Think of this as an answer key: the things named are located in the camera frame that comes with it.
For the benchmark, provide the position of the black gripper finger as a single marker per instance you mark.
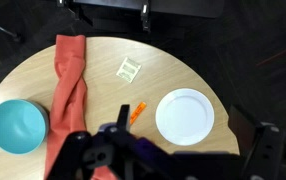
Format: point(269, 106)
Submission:
point(123, 121)

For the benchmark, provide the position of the orange marker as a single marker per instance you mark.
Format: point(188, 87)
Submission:
point(137, 112)

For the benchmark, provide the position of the teal bowl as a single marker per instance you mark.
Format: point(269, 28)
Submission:
point(23, 126)

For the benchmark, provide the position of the orange-red cloth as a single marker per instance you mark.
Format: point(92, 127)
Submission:
point(70, 95)

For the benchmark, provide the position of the small white paper packet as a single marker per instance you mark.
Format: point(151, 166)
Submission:
point(128, 70)

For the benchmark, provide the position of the white round plate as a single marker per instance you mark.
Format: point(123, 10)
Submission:
point(184, 117)

